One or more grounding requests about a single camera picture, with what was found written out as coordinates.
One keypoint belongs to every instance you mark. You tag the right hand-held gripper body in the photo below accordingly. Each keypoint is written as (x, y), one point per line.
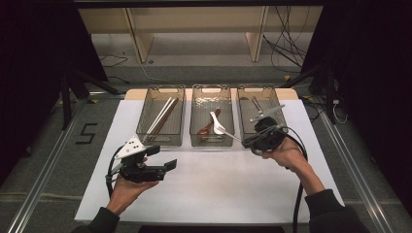
(268, 136)

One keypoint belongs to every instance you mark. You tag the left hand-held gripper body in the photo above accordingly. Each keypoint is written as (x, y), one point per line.
(131, 150)

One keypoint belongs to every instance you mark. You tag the metal fork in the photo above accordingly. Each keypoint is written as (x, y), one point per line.
(233, 136)

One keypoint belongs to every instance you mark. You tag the smoky clear plastic bin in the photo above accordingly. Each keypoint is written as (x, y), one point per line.
(246, 113)
(162, 129)
(207, 97)

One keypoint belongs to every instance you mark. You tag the metal table knife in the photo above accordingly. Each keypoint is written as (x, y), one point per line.
(257, 104)

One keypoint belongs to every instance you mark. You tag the white ceramic spoon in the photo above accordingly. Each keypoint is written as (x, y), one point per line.
(216, 124)

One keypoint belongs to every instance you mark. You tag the brown wooden spoon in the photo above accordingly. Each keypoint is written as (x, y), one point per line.
(204, 131)

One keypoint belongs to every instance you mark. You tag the person's right hand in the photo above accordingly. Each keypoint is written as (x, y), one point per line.
(286, 155)

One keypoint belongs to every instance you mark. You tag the person's left hand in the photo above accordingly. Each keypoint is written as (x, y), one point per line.
(124, 194)

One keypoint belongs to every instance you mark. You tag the black metal stand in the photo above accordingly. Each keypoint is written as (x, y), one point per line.
(329, 97)
(66, 103)

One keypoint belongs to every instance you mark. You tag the light wooden desk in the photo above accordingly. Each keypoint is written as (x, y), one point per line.
(139, 39)

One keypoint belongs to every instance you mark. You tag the black curtain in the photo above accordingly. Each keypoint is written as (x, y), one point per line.
(372, 81)
(29, 64)

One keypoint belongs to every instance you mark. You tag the aluminium floor rail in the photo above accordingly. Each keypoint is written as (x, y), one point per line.
(39, 191)
(359, 181)

